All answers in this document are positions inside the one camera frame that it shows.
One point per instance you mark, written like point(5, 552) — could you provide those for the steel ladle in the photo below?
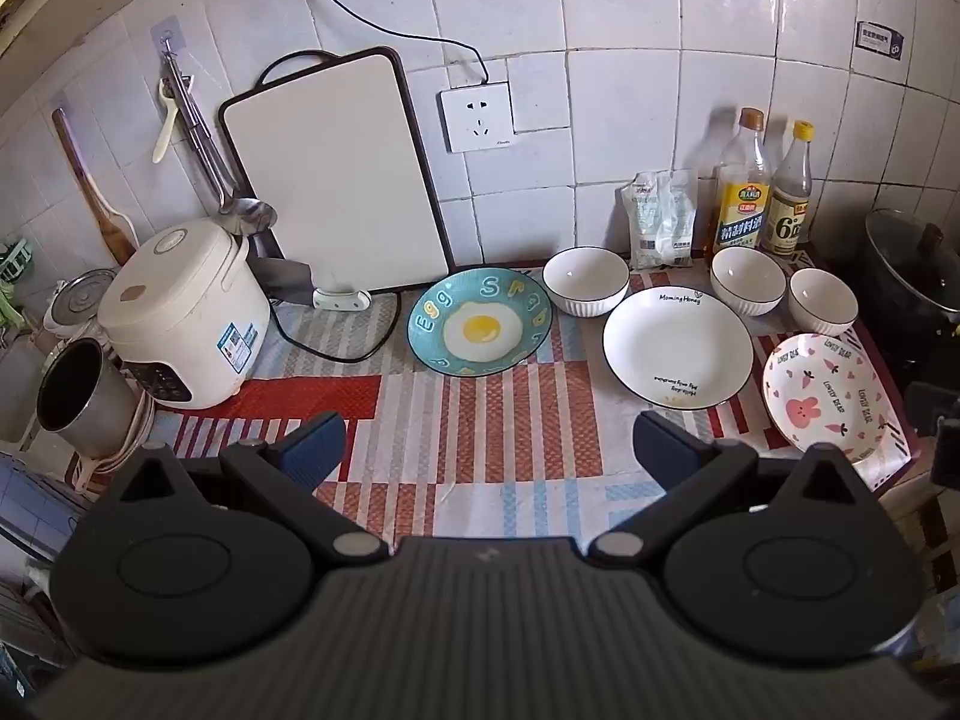
point(247, 214)

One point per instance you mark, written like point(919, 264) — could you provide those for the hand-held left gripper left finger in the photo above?
point(315, 450)

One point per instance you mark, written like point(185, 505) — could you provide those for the green plastic basket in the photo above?
point(19, 259)

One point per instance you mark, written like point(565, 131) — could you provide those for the white seasoning bag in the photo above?
point(660, 217)

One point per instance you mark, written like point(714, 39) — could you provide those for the white rice cooker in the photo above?
point(180, 307)

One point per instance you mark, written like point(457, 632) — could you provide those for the black pot with glass lid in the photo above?
point(900, 262)

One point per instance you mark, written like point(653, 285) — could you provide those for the wall sticker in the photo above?
point(881, 39)

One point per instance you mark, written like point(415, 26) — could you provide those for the clear vinegar bottle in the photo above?
point(787, 217)

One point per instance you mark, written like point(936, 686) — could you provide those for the yellow label oil bottle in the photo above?
point(742, 217)

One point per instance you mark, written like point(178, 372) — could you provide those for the white cutting board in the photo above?
point(330, 180)

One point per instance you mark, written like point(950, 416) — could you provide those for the striped tablecloth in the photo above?
point(487, 450)

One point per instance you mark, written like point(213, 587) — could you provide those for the pink rabbit print plate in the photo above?
point(817, 397)

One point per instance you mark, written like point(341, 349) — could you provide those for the clear adhesive wall hook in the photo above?
point(169, 34)

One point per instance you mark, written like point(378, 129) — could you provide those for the steel cup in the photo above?
point(90, 420)

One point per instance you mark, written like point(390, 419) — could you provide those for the blue fried egg plate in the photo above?
point(480, 330)

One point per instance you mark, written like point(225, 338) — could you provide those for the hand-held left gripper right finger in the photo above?
point(660, 442)

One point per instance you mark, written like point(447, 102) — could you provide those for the white wall socket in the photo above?
point(476, 120)

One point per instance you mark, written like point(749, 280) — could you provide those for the wooden spatula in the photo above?
point(112, 229)

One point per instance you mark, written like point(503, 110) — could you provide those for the white plastic spoon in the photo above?
point(161, 142)

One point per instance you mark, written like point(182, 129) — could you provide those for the white ribbed bowl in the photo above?
point(821, 300)
point(585, 277)
point(746, 277)

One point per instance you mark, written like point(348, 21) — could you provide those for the white plate with dark rim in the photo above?
point(675, 345)

